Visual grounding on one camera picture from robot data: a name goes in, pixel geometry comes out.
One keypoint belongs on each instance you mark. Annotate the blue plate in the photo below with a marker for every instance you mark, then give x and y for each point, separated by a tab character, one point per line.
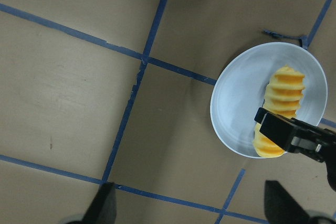
240	89

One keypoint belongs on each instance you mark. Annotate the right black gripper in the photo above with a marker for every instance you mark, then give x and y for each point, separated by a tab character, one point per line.
295	136

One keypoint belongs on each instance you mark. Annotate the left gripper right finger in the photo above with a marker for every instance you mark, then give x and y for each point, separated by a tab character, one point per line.
280	206

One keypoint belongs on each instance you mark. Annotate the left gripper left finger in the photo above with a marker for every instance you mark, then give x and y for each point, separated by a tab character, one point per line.
103	208

